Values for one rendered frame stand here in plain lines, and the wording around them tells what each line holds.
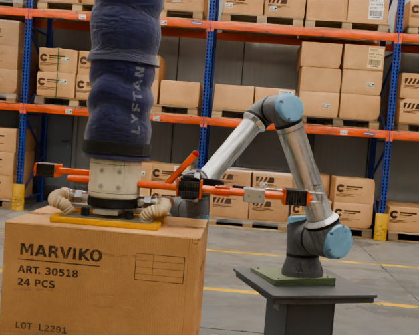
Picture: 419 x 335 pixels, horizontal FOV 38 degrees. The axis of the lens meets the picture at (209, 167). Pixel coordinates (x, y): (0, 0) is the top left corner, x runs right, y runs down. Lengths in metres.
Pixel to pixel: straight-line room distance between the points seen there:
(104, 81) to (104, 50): 0.10
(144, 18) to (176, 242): 0.71
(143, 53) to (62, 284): 0.76
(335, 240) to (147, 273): 1.01
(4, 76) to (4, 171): 1.43
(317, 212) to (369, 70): 6.83
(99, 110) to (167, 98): 7.23
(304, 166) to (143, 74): 0.89
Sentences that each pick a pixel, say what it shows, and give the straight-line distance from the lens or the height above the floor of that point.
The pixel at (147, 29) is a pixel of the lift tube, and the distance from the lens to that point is 1.99.
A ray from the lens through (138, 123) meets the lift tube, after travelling 1.98.
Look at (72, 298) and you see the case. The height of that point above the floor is 0.86.
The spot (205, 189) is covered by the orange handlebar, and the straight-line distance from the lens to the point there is 2.01.
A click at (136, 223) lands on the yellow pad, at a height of 1.10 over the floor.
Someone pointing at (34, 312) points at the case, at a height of 0.81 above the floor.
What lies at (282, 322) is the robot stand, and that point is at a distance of 2.83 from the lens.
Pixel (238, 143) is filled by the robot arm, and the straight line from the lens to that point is 2.55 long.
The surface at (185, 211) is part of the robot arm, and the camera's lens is 2.36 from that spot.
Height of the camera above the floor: 1.40
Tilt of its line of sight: 3 degrees down
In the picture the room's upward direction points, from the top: 4 degrees clockwise
